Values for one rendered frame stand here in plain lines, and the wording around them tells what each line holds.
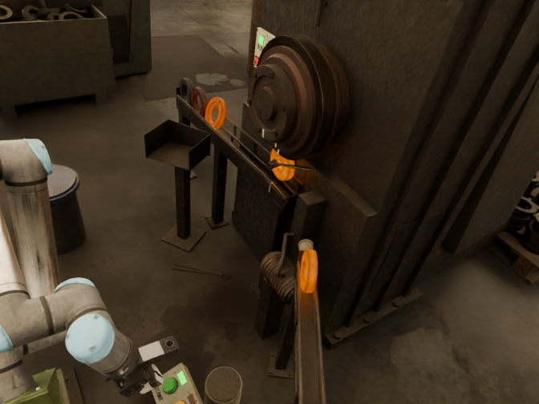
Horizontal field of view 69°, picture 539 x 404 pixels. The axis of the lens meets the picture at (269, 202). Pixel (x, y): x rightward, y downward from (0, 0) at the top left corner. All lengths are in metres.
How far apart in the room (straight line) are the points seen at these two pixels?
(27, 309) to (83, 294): 0.11
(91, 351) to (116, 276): 1.43
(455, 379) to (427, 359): 0.15
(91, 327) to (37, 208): 0.59
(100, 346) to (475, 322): 2.09
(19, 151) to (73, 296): 0.54
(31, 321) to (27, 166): 0.55
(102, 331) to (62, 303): 0.13
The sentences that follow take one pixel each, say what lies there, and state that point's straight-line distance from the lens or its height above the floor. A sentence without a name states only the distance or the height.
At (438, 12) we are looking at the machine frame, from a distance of 1.25.
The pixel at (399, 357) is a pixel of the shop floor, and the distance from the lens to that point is 2.22.
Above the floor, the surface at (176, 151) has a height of 0.60.
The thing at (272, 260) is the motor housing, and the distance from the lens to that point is 1.68.
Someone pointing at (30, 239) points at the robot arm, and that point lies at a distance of 1.46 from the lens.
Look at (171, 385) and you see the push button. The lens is 1.28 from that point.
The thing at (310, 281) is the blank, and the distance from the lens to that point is 1.36.
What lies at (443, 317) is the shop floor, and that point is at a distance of 2.49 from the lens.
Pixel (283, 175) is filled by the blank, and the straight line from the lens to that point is 1.71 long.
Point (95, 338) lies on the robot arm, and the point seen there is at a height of 1.00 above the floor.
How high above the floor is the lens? 1.77
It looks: 39 degrees down
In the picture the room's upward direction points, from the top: 9 degrees clockwise
